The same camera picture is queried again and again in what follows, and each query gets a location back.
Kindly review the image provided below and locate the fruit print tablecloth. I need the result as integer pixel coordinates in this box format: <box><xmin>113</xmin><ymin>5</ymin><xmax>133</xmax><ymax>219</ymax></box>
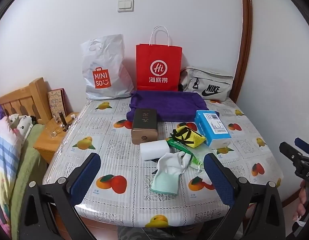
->
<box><xmin>43</xmin><ymin>99</ymin><xmax>283</xmax><ymax>228</ymax></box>

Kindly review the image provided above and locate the brown wooden door frame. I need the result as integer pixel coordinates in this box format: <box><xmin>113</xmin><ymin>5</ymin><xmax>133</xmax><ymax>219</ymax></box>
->
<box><xmin>229</xmin><ymin>0</ymin><xmax>253</xmax><ymax>102</ymax></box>

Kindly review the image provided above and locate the dark gold tin box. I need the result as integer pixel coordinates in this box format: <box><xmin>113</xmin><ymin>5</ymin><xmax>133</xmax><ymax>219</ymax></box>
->
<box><xmin>131</xmin><ymin>108</ymin><xmax>158</xmax><ymax>145</ymax></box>

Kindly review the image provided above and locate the green snack packet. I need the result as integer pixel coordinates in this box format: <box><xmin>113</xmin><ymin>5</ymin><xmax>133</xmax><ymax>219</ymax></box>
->
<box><xmin>166</xmin><ymin>138</ymin><xmax>212</xmax><ymax>171</ymax></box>

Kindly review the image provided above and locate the white spotted plush toy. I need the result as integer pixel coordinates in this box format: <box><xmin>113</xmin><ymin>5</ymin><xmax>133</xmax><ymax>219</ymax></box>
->
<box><xmin>9</xmin><ymin>113</ymin><xmax>33</xmax><ymax>139</ymax></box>

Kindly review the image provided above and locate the red Haidilao paper bag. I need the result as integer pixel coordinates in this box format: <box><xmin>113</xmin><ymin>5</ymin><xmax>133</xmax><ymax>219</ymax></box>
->
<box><xmin>135</xmin><ymin>25</ymin><xmax>182</xmax><ymax>91</ymax></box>

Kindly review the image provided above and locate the white sponge block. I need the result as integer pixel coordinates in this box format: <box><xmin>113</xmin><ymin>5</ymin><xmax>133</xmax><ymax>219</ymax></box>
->
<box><xmin>140</xmin><ymin>140</ymin><xmax>170</xmax><ymax>161</ymax></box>

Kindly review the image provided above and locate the wooden nightstand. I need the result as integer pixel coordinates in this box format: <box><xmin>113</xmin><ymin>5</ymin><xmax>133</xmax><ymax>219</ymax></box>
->
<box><xmin>33</xmin><ymin>119</ymin><xmax>67</xmax><ymax>164</ymax></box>

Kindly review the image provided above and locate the green blanket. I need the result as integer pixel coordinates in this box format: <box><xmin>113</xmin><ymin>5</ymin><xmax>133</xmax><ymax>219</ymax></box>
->
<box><xmin>10</xmin><ymin>124</ymin><xmax>47</xmax><ymax>239</ymax></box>

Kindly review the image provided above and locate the blue tissue box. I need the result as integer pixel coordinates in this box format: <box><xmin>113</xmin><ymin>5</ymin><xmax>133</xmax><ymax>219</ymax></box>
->
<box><xmin>195</xmin><ymin>110</ymin><xmax>231</xmax><ymax>150</ymax></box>

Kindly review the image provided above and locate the grey Nike waist bag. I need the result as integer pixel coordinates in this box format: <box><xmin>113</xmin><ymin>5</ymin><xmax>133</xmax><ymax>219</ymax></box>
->
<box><xmin>180</xmin><ymin>67</ymin><xmax>234</xmax><ymax>101</ymax></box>

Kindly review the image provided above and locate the yellow black mesh pouch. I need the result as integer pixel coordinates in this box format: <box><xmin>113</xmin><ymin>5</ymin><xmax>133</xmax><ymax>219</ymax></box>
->
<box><xmin>171</xmin><ymin>126</ymin><xmax>206</xmax><ymax>148</ymax></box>

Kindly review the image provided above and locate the person's right hand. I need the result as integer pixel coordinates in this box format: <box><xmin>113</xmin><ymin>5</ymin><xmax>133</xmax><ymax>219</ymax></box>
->
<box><xmin>293</xmin><ymin>180</ymin><xmax>307</xmax><ymax>221</ymax></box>

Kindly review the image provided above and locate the white Miniso plastic bag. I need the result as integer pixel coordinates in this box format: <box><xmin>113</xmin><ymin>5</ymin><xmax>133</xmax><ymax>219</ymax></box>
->
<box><xmin>81</xmin><ymin>34</ymin><xmax>134</xmax><ymax>100</ymax></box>

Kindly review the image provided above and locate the purple towel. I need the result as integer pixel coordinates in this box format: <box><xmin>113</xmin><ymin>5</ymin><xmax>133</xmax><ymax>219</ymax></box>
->
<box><xmin>126</xmin><ymin>90</ymin><xmax>208</xmax><ymax>122</ymax></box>

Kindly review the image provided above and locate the wall light switch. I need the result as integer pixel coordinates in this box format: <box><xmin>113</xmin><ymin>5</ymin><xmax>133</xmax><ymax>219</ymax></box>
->
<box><xmin>117</xmin><ymin>0</ymin><xmax>134</xmax><ymax>12</ymax></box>

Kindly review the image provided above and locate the wooden headboard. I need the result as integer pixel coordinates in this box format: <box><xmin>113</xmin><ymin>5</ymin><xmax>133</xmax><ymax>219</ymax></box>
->
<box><xmin>0</xmin><ymin>77</ymin><xmax>52</xmax><ymax>125</ymax></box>

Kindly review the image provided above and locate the striped pillow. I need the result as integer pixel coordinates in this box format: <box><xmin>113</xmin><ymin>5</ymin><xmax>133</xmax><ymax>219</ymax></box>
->
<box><xmin>0</xmin><ymin>116</ymin><xmax>22</xmax><ymax>237</ymax></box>

